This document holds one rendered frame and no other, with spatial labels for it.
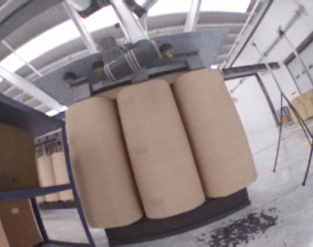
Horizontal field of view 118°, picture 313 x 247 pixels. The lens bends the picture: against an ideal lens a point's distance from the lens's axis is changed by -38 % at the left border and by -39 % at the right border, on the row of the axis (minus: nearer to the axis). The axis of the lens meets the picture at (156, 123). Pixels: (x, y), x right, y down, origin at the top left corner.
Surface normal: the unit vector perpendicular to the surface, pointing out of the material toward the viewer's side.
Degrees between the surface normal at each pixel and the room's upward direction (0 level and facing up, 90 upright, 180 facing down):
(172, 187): 90
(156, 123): 90
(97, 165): 90
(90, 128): 90
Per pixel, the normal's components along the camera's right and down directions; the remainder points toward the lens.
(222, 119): -0.02, -0.25
